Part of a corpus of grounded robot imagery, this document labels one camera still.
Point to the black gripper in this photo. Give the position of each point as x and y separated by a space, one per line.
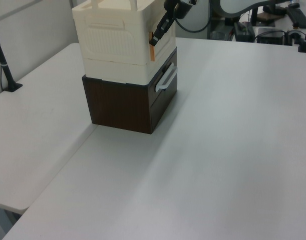
164 25

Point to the cream plastic cabinet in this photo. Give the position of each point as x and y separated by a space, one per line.
105 62

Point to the dark brown wooden drawer cabinet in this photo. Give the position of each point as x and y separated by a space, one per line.
117 105

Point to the black box with green label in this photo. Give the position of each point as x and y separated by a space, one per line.
244 31

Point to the black electronics box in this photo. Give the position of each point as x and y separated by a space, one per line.
270 36

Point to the black computer mouse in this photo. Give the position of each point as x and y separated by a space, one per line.
294 5

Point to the black keyboard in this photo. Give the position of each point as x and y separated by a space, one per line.
298 16

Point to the black clamp camera stand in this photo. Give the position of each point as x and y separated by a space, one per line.
304 46

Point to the black camera pole with base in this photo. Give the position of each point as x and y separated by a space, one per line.
5 70

